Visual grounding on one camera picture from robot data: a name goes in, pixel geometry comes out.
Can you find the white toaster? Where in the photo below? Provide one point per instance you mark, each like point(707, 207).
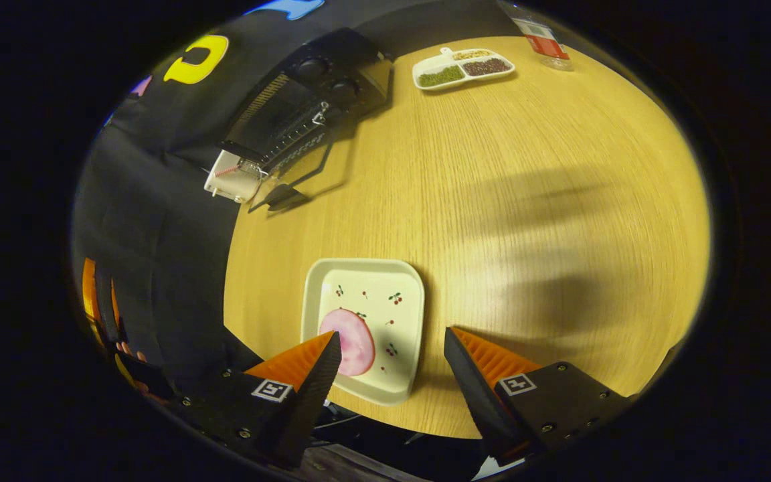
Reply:
point(219, 182)

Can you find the pile of green mung beans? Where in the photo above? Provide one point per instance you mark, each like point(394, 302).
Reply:
point(440, 76)

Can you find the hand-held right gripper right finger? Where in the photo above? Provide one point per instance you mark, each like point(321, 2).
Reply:
point(479, 395)

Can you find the black electric oven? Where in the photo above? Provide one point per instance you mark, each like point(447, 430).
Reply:
point(332, 60)

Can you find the clear ribbed glass cup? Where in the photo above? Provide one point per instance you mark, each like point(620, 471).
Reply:
point(250, 184)

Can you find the pile of yellow soybeans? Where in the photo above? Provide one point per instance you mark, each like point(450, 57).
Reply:
point(471, 54)

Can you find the black backdrop cloth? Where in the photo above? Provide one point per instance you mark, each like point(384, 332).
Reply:
point(158, 221)

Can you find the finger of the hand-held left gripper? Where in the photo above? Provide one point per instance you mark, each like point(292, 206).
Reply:
point(104, 301)

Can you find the white divided dish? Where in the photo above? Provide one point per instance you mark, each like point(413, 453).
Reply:
point(456, 63)

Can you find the pile of red beans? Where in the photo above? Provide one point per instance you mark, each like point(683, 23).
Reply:
point(486, 66)

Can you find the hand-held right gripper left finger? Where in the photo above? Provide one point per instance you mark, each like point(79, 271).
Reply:
point(308, 395)

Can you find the white cherry print plate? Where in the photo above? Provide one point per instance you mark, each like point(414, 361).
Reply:
point(392, 321)

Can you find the clear plastic water bottle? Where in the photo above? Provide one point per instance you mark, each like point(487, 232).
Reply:
point(543, 40)

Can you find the pink ham slice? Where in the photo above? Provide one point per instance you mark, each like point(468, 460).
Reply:
point(352, 335)

